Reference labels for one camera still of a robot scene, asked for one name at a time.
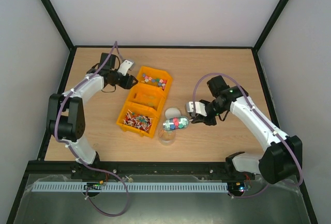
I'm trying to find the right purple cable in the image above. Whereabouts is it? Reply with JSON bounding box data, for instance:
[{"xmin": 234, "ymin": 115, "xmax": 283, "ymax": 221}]
[{"xmin": 192, "ymin": 72, "xmax": 305, "ymax": 199}]

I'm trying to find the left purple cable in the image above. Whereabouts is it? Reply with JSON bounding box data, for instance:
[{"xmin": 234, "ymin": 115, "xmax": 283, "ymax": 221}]
[{"xmin": 54, "ymin": 40, "xmax": 130, "ymax": 217}]

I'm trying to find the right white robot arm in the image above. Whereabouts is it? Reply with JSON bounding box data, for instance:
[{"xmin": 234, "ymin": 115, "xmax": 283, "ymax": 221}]
[{"xmin": 185, "ymin": 73, "xmax": 304, "ymax": 186}]

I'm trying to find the metal scoop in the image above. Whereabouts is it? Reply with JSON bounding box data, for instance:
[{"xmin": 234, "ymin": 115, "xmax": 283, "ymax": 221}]
[{"xmin": 162, "ymin": 116, "xmax": 190, "ymax": 131}]

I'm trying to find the purple cable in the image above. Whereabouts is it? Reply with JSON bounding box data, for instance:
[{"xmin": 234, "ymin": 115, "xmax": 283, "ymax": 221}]
[
  {"xmin": 54, "ymin": 40, "xmax": 130, "ymax": 217},
  {"xmin": 192, "ymin": 72, "xmax": 305, "ymax": 199}
]

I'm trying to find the white slotted cable duct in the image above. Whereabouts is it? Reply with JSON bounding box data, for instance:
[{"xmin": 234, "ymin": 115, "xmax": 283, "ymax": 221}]
[{"xmin": 32, "ymin": 182, "xmax": 228, "ymax": 193}]

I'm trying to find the yellow bin with star candies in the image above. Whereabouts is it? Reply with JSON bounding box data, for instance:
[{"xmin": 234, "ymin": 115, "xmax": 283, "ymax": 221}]
[{"xmin": 137, "ymin": 66, "xmax": 173, "ymax": 93}]

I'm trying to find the clear plastic jar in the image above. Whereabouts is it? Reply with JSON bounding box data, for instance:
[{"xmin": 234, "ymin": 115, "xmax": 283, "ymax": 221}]
[{"xmin": 158, "ymin": 129, "xmax": 176, "ymax": 145}]

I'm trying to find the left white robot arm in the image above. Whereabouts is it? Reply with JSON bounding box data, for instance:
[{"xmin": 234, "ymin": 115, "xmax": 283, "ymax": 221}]
[{"xmin": 46, "ymin": 53, "xmax": 138, "ymax": 165}]

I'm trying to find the white jar lid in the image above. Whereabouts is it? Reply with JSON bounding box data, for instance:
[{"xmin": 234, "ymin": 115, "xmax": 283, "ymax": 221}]
[{"xmin": 164, "ymin": 107, "xmax": 181, "ymax": 119}]

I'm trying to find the yellow bin with lollipops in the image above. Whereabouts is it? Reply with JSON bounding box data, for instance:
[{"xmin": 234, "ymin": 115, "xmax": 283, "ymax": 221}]
[{"xmin": 116, "ymin": 102, "xmax": 160, "ymax": 138}]

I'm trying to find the black aluminium frame rail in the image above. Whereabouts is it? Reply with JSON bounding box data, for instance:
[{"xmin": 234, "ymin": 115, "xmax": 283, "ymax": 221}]
[{"xmin": 24, "ymin": 160, "xmax": 257, "ymax": 182}]

